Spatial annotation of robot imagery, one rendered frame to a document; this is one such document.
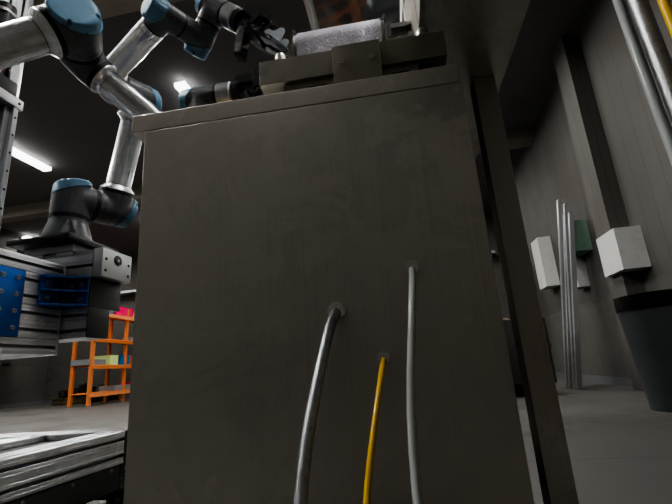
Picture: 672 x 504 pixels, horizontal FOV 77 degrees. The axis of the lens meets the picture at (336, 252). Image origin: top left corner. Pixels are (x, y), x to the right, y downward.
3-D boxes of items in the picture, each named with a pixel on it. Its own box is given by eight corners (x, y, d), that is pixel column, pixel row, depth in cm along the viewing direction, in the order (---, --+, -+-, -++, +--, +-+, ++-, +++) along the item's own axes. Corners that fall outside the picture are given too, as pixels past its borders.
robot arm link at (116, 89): (47, 67, 118) (189, 183, 128) (41, 40, 109) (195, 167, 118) (79, 47, 124) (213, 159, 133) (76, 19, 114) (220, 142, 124)
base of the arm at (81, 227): (26, 242, 133) (30, 212, 135) (64, 253, 147) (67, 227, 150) (68, 236, 130) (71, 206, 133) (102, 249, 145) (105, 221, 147)
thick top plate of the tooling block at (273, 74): (280, 125, 106) (279, 104, 108) (441, 101, 101) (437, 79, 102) (259, 85, 91) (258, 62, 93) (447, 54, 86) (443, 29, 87)
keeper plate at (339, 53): (336, 97, 87) (332, 53, 90) (384, 90, 86) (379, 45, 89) (334, 90, 85) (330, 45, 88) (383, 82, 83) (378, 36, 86)
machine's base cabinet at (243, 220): (344, 420, 303) (336, 302, 326) (434, 415, 295) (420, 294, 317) (109, 641, 63) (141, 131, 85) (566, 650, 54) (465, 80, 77)
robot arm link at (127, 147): (79, 220, 151) (114, 75, 154) (121, 228, 163) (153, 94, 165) (92, 222, 143) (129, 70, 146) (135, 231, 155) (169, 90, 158)
